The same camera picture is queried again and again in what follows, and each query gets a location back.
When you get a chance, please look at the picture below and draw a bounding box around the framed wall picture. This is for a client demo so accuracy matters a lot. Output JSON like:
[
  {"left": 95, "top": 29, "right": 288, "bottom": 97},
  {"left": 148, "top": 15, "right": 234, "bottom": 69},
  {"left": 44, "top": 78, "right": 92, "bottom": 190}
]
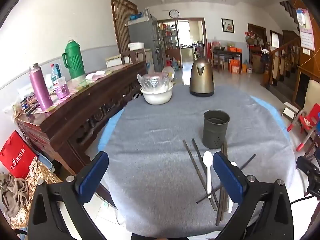
[{"left": 221, "top": 18, "right": 235, "bottom": 34}]

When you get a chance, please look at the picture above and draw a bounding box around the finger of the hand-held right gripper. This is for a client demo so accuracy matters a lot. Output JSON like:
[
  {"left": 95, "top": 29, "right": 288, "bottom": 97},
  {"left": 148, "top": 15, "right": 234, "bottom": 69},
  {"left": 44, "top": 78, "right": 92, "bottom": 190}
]
[{"left": 296, "top": 156, "right": 320, "bottom": 178}]

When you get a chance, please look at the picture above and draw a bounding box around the bronze electric kettle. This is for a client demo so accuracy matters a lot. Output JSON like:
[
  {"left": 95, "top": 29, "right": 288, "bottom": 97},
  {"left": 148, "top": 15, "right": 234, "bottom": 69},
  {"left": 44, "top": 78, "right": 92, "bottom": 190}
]
[{"left": 189, "top": 57, "right": 215, "bottom": 97}]

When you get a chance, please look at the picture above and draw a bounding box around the brown wooden chopstick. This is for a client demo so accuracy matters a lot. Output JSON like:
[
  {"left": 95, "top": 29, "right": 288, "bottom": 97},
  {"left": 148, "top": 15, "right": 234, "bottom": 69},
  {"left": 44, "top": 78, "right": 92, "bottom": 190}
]
[
  {"left": 215, "top": 138, "right": 227, "bottom": 227},
  {"left": 219, "top": 137, "right": 228, "bottom": 218},
  {"left": 222, "top": 137, "right": 230, "bottom": 214}
]

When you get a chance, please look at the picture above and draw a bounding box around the wooden lattice door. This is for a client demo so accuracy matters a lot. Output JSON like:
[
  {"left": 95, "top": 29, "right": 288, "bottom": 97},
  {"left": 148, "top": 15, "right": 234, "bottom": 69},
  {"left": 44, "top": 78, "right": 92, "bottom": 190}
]
[{"left": 110, "top": 0, "right": 138, "bottom": 54}]

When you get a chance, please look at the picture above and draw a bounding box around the grey tablecloth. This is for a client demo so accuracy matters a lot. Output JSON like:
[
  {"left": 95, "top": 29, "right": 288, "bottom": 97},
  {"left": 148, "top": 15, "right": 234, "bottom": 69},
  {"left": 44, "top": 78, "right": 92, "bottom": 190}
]
[{"left": 99, "top": 84, "right": 297, "bottom": 239}]

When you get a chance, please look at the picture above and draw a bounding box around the carved wooden sideboard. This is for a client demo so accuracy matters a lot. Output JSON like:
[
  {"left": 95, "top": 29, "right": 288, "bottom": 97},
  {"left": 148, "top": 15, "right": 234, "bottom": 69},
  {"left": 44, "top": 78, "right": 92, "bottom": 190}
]
[{"left": 15, "top": 61, "right": 148, "bottom": 175}]

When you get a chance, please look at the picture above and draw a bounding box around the shelf with goods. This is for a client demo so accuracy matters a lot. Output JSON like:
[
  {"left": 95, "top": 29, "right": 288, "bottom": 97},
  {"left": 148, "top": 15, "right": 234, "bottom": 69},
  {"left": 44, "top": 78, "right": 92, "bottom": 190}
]
[{"left": 159, "top": 21, "right": 180, "bottom": 60}]

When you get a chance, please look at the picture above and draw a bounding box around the pink wall calendar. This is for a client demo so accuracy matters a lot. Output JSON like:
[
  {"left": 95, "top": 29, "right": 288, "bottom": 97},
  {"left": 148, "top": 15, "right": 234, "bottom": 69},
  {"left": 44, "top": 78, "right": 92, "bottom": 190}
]
[{"left": 296, "top": 7, "right": 315, "bottom": 52}]

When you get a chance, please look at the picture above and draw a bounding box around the clear water bottle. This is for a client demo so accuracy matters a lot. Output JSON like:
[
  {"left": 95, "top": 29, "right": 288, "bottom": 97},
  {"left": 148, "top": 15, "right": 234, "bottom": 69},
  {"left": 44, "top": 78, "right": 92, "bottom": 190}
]
[{"left": 50, "top": 64, "right": 60, "bottom": 85}]

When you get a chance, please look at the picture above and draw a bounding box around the cream chair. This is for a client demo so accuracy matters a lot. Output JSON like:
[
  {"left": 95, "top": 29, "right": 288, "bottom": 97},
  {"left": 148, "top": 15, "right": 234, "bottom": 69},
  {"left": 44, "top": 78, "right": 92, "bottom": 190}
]
[{"left": 301, "top": 79, "right": 320, "bottom": 113}]

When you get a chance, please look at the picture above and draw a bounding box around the wooden stair railing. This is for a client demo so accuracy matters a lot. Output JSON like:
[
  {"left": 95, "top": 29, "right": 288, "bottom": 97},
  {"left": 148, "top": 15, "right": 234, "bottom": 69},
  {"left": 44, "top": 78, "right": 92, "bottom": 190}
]
[{"left": 261, "top": 37, "right": 300, "bottom": 90}]

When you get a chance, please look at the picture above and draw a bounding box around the white lidded pot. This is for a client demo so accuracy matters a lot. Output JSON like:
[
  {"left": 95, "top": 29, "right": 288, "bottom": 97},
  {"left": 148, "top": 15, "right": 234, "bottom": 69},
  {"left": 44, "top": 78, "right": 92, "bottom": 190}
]
[{"left": 128, "top": 42, "right": 145, "bottom": 52}]

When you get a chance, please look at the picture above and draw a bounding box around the purple thermos flask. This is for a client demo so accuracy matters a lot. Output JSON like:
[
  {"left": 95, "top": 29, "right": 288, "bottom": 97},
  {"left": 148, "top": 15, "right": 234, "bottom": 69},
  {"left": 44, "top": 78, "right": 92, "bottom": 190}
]
[{"left": 29, "top": 63, "right": 54, "bottom": 111}]

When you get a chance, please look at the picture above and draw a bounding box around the green thermos jug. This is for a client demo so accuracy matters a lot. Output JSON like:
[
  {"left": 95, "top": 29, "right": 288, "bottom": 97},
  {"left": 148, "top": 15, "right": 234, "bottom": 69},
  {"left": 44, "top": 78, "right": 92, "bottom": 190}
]
[{"left": 62, "top": 39, "right": 86, "bottom": 79}]

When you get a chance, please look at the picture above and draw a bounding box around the dark grey utensil holder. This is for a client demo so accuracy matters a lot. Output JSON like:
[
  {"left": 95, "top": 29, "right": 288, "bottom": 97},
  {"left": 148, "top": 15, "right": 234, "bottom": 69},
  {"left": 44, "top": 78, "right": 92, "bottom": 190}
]
[{"left": 203, "top": 109, "right": 230, "bottom": 149}]

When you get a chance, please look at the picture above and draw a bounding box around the white step stool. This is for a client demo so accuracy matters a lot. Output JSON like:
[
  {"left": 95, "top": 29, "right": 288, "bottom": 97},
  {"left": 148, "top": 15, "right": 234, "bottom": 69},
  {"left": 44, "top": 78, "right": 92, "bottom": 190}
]
[{"left": 282, "top": 102, "right": 300, "bottom": 119}]

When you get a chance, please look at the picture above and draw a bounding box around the white crumpled tissue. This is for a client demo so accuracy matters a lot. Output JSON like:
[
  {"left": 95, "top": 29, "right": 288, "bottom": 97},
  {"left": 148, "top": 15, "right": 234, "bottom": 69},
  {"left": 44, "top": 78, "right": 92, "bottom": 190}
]
[{"left": 85, "top": 71, "right": 106, "bottom": 81}]

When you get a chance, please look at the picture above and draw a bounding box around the white floor fan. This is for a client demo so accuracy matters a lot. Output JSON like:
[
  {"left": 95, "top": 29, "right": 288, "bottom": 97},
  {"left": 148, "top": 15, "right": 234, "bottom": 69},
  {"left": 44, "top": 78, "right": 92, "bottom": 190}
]
[{"left": 162, "top": 66, "right": 175, "bottom": 82}]

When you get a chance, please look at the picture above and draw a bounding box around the small wooden cabinet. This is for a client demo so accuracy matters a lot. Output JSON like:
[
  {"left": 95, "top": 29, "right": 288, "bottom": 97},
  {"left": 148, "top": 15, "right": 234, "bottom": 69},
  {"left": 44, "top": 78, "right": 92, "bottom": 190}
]
[{"left": 121, "top": 49, "right": 153, "bottom": 73}]

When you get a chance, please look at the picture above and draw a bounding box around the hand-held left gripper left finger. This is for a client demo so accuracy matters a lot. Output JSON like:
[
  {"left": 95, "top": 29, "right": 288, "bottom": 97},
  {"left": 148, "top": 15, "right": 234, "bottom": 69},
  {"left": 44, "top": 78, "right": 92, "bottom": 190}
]
[{"left": 26, "top": 151, "right": 110, "bottom": 240}]

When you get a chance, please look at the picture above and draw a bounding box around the white bowl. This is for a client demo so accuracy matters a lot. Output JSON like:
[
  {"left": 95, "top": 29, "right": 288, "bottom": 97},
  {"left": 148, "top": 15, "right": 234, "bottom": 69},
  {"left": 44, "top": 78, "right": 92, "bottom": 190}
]
[{"left": 140, "top": 81, "right": 174, "bottom": 105}]

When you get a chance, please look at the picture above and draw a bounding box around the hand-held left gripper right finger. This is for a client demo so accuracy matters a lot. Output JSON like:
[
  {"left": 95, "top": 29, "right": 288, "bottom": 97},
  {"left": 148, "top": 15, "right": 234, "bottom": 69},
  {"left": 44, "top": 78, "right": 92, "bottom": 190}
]
[{"left": 212, "top": 151, "right": 294, "bottom": 240}]

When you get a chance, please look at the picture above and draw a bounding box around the dark square chopstick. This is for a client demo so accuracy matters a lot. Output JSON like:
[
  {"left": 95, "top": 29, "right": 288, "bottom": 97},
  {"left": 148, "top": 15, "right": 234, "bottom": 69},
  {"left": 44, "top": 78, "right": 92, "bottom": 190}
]
[
  {"left": 191, "top": 138, "right": 217, "bottom": 211},
  {"left": 183, "top": 140, "right": 213, "bottom": 204}
]

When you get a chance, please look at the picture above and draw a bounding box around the purple lidded cup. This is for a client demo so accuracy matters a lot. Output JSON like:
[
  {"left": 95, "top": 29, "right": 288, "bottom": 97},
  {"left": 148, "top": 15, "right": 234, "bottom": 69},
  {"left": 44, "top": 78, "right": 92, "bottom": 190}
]
[{"left": 54, "top": 76, "right": 70, "bottom": 100}]

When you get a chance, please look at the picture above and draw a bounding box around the blue table cover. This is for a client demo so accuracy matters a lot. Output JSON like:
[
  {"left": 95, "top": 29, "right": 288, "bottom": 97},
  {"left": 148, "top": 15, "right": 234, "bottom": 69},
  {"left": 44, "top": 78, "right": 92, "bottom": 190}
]
[{"left": 97, "top": 95, "right": 292, "bottom": 153}]

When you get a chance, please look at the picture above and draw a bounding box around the brown cloth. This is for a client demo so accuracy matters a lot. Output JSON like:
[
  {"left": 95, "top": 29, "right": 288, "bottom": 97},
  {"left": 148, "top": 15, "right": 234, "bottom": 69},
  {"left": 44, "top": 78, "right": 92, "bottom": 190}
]
[{"left": 0, "top": 172, "right": 29, "bottom": 218}]

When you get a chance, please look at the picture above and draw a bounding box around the red paper bag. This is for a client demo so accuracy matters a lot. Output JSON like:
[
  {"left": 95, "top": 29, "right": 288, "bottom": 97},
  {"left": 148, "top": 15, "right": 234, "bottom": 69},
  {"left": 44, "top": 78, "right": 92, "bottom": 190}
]
[{"left": 0, "top": 130, "right": 38, "bottom": 179}]

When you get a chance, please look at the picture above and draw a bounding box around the red child chair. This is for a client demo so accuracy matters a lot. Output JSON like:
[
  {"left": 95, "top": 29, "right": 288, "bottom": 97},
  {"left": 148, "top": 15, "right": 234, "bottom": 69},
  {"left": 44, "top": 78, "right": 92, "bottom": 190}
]
[{"left": 287, "top": 104, "right": 320, "bottom": 152}]

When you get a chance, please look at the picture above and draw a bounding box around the grey refrigerator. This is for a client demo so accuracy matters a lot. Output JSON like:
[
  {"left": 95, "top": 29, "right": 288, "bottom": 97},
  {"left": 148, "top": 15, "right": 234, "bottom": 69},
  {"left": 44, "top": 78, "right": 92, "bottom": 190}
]
[{"left": 127, "top": 15, "right": 165, "bottom": 73}]

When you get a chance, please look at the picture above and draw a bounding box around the dark wooden side table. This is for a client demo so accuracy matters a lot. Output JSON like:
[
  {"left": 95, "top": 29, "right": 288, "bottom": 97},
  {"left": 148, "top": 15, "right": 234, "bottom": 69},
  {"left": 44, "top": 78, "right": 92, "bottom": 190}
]
[{"left": 212, "top": 50, "right": 243, "bottom": 73}]

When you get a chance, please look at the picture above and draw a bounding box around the patterned sideboard cover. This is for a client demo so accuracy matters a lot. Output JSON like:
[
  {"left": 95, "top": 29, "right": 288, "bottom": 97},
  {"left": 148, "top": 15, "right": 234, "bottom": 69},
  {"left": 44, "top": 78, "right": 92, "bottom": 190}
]
[{"left": 47, "top": 64, "right": 135, "bottom": 104}]

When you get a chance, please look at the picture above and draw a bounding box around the black round chopstick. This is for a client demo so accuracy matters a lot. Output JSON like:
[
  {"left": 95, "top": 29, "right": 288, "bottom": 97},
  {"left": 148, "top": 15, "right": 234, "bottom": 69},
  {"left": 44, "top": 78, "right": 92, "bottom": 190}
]
[{"left": 196, "top": 154, "right": 256, "bottom": 204}]

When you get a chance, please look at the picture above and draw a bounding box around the white box appliance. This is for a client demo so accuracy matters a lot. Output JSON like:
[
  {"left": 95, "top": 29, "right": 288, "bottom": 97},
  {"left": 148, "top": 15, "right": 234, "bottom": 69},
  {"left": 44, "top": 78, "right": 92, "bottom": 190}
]
[{"left": 105, "top": 55, "right": 122, "bottom": 68}]

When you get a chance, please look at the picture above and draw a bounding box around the orange cardboard box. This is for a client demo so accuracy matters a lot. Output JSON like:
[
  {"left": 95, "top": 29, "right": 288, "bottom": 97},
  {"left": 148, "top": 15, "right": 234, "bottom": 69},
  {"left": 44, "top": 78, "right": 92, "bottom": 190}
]
[{"left": 229, "top": 59, "right": 241, "bottom": 73}]

